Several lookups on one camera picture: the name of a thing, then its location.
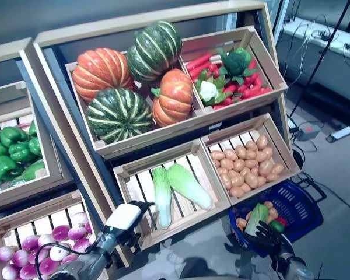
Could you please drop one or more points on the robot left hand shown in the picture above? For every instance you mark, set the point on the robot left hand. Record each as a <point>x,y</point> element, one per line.
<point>124,217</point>

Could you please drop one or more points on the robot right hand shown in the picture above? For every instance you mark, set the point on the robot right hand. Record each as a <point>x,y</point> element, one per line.
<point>266,239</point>

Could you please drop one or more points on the robot left arm silver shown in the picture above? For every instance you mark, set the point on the robot left arm silver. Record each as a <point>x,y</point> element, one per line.
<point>87,262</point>

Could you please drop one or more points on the blue plastic shopping basket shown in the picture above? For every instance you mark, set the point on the blue plastic shopping basket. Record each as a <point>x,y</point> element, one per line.
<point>297,210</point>

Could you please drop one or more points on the green bell pepper small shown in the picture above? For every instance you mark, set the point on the green bell pepper small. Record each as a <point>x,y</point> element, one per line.
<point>275,226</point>

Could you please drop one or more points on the red chili pepper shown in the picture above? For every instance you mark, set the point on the red chili pepper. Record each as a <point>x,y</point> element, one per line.
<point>282,221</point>

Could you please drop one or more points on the napa cabbage small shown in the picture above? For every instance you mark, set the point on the napa cabbage small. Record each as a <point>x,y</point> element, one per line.
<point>255,218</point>

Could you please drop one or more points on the orange potato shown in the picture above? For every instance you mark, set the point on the orange potato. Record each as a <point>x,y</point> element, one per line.
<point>240,151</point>
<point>261,156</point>
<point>261,181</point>
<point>222,171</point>
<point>237,181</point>
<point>278,168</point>
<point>267,152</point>
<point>251,163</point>
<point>226,182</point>
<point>226,164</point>
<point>273,214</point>
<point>230,154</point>
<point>217,155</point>
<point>272,177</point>
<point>245,188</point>
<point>262,142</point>
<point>265,167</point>
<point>251,145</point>
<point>241,223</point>
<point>268,204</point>
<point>251,179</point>
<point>236,192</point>
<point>238,165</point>

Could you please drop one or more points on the wooden crate with cabbages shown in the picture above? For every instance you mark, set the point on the wooden crate with cabbages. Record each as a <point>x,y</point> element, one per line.
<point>140,186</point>

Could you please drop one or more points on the purple white onion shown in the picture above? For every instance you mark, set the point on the purple white onion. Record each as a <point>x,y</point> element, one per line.
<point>60,232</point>
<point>5,253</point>
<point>27,271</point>
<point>59,252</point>
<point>30,242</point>
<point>76,232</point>
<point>88,227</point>
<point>79,218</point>
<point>48,266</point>
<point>45,240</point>
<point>10,272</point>
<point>20,257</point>
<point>81,245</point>

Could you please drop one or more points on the wooden crate with onions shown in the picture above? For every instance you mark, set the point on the wooden crate with onions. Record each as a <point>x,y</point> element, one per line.
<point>46,210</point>

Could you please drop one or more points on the wooden crate with pumpkins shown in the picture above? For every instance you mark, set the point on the wooden crate with pumpkins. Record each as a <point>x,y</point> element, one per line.
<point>151,137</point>

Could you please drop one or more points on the wooden crate with peppers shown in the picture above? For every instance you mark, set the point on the wooden crate with peppers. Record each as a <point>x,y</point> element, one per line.
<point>51,163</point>

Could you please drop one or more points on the wooden crate with potatoes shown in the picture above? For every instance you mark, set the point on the wooden crate with potatoes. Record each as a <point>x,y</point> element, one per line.
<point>280,146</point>

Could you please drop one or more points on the green pumpkin pale stripes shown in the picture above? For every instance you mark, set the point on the green pumpkin pale stripes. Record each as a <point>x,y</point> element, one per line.
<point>119,115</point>

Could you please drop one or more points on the large wooden display rack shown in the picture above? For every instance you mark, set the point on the large wooden display rack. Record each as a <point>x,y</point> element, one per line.
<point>76,122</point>

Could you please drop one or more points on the grey box red button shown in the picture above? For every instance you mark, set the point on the grey box red button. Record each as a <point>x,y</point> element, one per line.
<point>308,132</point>

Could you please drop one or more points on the tall orange pumpkin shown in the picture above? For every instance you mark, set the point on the tall orange pumpkin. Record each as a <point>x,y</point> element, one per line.
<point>173,97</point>

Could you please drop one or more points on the white metal stand foot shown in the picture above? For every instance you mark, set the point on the white metal stand foot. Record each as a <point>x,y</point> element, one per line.
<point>345,131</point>

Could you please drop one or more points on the red carrot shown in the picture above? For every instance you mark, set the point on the red carrot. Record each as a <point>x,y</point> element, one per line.
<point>255,92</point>
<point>198,62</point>
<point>231,88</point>
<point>202,70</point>
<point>223,103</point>
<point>252,79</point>

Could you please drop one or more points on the wide orange pumpkin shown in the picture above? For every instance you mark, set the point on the wide orange pumpkin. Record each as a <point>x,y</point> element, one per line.
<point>102,73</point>

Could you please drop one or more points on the white cauliflower with leaves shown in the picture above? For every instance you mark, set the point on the white cauliflower with leaves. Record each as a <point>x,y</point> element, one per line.
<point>208,90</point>

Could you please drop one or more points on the dark green striped pumpkin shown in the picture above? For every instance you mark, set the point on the dark green striped pumpkin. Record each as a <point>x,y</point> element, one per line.
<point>154,51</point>

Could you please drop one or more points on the green broccoli head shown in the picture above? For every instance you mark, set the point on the green broccoli head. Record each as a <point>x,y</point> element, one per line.
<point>236,61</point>

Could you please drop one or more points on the wooden crate with carrots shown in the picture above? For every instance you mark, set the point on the wooden crate with carrots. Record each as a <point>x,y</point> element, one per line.
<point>265,55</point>

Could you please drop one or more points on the black tripod stand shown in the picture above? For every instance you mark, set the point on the black tripod stand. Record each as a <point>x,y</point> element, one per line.
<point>323,55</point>

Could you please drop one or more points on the white counter cabinet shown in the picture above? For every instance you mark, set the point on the white counter cabinet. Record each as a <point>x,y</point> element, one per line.
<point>315,49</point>

